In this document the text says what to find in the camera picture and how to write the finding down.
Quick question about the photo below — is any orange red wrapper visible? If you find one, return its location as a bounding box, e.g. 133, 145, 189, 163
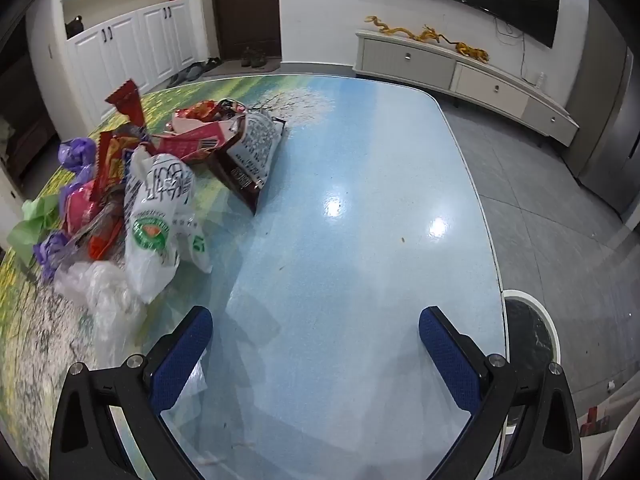
69, 209, 124, 262

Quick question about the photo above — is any brown snack packet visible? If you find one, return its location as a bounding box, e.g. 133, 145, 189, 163
214, 109, 287, 217

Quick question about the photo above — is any clear plastic bag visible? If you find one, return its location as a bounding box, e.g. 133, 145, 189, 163
54, 261, 208, 413

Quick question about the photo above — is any golden dragon ornament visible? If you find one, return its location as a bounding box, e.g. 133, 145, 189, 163
418, 24, 454, 47
364, 14, 419, 41
454, 41, 490, 64

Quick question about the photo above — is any brown doormat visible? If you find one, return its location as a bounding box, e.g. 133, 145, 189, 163
220, 57, 282, 74

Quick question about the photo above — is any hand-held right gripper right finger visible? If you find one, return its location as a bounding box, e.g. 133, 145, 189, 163
418, 305, 584, 480

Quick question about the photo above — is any white television cabinet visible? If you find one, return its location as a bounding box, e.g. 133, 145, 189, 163
352, 29, 581, 149

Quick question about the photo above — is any white lower cupboard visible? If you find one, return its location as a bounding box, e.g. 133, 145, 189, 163
62, 0, 209, 134

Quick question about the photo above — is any pink packet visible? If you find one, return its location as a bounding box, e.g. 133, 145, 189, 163
64, 181, 102, 234

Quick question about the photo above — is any white rimmed trash bin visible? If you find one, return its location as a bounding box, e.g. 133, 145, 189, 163
502, 288, 560, 438

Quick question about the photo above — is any red yellow snack wrapper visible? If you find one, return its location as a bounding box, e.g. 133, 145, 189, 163
96, 130, 137, 197

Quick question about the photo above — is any white plastic bag green print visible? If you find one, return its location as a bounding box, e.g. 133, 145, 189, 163
122, 151, 214, 305

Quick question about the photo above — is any television cable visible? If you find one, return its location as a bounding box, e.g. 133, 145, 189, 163
494, 15, 532, 82

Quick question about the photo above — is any purple plastic bag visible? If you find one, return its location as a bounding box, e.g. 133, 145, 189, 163
58, 137, 98, 197
32, 231, 69, 285

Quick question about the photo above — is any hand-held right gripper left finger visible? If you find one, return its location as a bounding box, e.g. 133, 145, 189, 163
49, 305, 214, 480

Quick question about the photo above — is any grey steel fridge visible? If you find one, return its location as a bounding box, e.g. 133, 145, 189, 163
564, 0, 640, 222

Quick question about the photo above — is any dark wooden furniture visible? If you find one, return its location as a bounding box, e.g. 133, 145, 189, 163
0, 54, 57, 182

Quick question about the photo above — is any red white snack wrapper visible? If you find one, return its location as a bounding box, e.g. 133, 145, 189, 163
150, 99, 248, 163

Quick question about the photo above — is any dark brown door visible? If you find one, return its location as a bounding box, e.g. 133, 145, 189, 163
209, 0, 282, 59

